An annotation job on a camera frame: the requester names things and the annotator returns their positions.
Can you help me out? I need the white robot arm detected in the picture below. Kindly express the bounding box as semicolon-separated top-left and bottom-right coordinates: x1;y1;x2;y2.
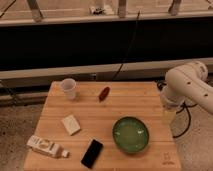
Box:
160;61;213;125

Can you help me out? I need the black hanging cable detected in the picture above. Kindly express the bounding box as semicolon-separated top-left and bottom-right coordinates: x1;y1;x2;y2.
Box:
110;9;141;82

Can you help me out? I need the green ceramic bowl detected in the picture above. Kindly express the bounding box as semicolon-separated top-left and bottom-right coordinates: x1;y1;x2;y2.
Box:
112;116;149;154

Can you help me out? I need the wooden table board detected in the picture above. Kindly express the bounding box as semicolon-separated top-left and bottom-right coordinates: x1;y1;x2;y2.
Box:
24;82;181;171

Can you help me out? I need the white plastic bottle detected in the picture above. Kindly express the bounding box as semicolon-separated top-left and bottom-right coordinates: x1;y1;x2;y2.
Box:
27;135;70;158

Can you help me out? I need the black cable on floor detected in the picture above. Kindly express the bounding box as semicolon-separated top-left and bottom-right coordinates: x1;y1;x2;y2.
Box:
156;79;198;139

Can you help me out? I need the red pepper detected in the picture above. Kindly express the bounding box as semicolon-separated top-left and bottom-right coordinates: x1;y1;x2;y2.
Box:
99;87;110;101

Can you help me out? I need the black smartphone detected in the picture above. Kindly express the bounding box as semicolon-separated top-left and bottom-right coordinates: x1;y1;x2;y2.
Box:
81;139;103;169

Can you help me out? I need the white plastic cup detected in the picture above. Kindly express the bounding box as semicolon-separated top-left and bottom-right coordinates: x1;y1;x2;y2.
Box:
60;78;76;100

